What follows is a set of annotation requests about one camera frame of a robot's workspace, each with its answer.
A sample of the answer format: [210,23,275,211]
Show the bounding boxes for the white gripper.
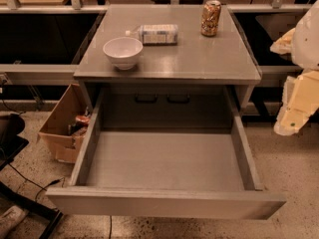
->
[270,1,319,135]

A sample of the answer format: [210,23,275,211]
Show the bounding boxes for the clear blue plastic bottle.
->
[126,24,178,45]

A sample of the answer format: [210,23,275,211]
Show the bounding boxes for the grey drawer cabinet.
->
[74,5,261,113]

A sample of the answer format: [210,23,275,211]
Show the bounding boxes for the open grey top drawer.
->
[47,87,286,219]

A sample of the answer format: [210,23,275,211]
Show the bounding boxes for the orange patterned drink can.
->
[200,0,221,37]

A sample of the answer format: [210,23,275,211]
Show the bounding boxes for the white ceramic bowl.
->
[103,37,144,70]

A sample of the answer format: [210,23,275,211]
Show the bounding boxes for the red items in box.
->
[68,116,90,136]

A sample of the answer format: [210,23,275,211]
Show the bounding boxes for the brown cardboard box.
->
[38,84,87,163]

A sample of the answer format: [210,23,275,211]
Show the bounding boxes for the black chair base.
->
[0,114,63,239]

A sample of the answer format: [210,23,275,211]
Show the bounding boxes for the white shoe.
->
[0,205,28,239]

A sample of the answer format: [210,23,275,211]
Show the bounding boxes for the black floor cable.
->
[6,162,66,201]

